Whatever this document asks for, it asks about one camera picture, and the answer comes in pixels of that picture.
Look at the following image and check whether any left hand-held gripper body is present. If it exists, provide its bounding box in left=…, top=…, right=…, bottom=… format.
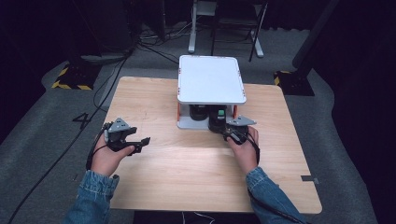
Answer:
left=104, top=117, right=138, bottom=153

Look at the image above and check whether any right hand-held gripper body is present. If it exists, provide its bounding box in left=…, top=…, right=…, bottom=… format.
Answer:
left=221, top=115, right=258, bottom=147

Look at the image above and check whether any black and teal child sandal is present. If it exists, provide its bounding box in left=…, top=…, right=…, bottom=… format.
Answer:
left=189, top=105, right=210, bottom=122
left=207, top=105, right=231, bottom=133

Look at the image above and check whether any white two-tier shelf rack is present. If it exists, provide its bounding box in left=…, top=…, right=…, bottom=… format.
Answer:
left=176, top=54, right=248, bottom=131

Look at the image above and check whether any person's right hand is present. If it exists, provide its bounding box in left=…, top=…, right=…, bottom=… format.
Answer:
left=226, top=126, right=261, bottom=175

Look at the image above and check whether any person's left hand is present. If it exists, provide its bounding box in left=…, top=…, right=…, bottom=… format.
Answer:
left=90, top=133, right=136, bottom=178

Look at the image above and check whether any yellow-black striped stand base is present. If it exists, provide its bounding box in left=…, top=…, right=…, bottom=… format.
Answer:
left=50, top=63, right=103, bottom=91
left=273, top=70, right=316, bottom=97

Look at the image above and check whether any grey tape strip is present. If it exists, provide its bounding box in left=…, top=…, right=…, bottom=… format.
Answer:
left=300, top=175, right=320, bottom=185

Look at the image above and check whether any black folding chair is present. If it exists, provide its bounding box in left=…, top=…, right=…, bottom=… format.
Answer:
left=210, top=0, right=269, bottom=63

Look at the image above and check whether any black slanted pole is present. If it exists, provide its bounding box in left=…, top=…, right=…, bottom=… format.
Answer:
left=291, top=0, right=341, bottom=73

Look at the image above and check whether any right hand-held gripper black cable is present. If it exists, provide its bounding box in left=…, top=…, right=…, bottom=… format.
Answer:
left=244, top=132, right=309, bottom=224

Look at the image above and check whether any hand-held gripper black cable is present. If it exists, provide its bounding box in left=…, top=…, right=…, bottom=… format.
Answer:
left=85, top=121, right=112, bottom=172
left=244, top=132, right=309, bottom=224

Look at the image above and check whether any left hand-held gripper black cable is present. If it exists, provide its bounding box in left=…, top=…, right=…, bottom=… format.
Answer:
left=85, top=121, right=112, bottom=172

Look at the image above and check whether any looped black floor cable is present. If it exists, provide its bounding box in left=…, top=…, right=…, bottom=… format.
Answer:
left=92, top=59, right=127, bottom=110

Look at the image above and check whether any long black floor cable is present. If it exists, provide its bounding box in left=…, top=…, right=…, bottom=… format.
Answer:
left=7, top=46, right=134, bottom=224

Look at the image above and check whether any thin white cable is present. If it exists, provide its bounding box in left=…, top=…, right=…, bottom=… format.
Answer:
left=180, top=210, right=217, bottom=224

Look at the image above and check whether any white metal stand frame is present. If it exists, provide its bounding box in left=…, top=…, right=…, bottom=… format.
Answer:
left=187, top=0, right=265, bottom=59

